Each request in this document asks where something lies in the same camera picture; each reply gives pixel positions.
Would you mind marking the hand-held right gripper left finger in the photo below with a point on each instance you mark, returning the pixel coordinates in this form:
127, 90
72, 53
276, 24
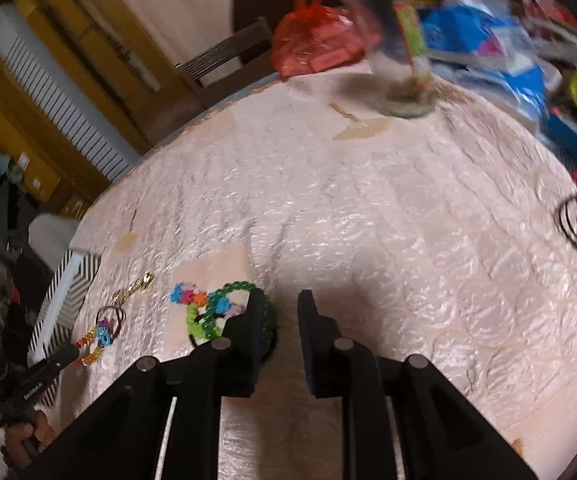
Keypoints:
256, 340

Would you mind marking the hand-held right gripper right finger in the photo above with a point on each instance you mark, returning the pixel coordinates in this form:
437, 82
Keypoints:
311, 342

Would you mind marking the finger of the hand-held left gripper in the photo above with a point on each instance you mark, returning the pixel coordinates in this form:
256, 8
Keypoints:
63, 358

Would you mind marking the striped jewelry box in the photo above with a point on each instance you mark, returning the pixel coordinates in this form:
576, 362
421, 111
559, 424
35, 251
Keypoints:
68, 290

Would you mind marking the person's left hand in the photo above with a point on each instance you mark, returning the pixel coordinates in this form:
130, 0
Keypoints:
41, 432

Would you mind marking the white cloth covered chair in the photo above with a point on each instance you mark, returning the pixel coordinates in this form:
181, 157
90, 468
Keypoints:
51, 240

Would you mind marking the white louvre door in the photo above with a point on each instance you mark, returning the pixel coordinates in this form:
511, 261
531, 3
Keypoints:
63, 105

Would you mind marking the wooden chair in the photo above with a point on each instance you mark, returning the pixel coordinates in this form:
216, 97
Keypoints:
223, 57

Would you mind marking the red plastic bag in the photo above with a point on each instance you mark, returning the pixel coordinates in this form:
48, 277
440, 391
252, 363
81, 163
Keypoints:
313, 40

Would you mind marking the glass jar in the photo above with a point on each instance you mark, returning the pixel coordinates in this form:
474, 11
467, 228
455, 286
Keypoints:
393, 45

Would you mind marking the pile of plastic packets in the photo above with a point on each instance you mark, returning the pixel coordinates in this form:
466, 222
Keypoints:
498, 45

